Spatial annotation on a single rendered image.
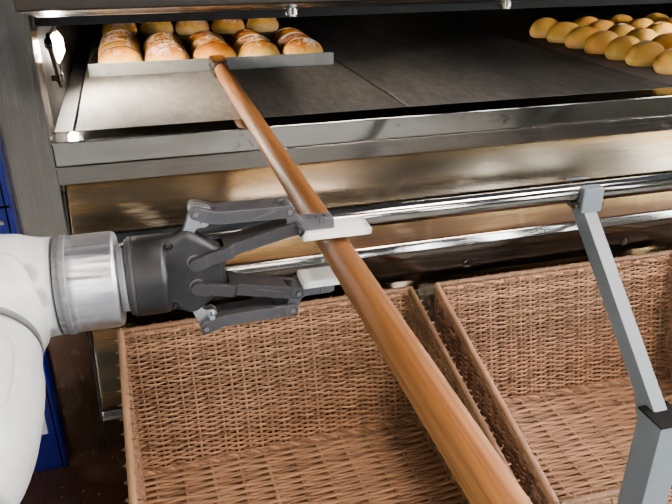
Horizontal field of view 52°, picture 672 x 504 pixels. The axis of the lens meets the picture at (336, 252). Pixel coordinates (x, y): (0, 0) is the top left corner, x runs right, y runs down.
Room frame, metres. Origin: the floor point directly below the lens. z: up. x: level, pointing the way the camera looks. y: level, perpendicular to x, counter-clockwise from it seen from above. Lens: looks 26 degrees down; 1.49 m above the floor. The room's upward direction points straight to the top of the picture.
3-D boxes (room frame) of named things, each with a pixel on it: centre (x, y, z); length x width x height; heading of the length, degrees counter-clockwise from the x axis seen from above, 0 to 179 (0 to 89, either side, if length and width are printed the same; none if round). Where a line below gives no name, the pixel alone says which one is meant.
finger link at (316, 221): (0.61, 0.03, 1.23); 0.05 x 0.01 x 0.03; 106
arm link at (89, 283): (0.56, 0.22, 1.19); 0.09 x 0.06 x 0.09; 16
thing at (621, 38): (1.87, -0.86, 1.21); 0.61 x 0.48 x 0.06; 16
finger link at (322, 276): (0.62, 0.00, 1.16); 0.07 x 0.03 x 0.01; 106
